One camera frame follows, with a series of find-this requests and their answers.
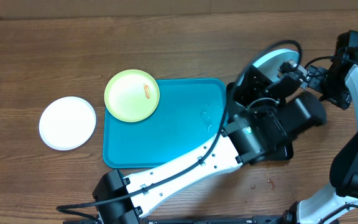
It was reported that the yellow plate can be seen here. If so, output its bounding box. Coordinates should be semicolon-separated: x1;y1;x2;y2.
104;69;160;123

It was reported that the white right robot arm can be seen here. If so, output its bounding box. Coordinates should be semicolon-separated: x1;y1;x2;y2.
274;64;358;223

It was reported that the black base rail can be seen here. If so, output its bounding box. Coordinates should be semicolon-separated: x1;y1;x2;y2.
144;216;288;224

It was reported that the white pink plate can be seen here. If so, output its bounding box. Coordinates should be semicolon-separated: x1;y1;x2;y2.
39;96;96;151

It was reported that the teal plastic tray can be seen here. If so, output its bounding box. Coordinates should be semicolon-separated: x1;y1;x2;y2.
103;78;226;169

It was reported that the light blue plate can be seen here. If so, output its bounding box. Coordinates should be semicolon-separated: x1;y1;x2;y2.
252;49;299;82

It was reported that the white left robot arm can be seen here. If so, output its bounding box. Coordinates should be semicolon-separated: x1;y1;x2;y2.
93;60;326;223

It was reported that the black tray with water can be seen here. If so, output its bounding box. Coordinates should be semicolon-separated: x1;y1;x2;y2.
224;82;293;165

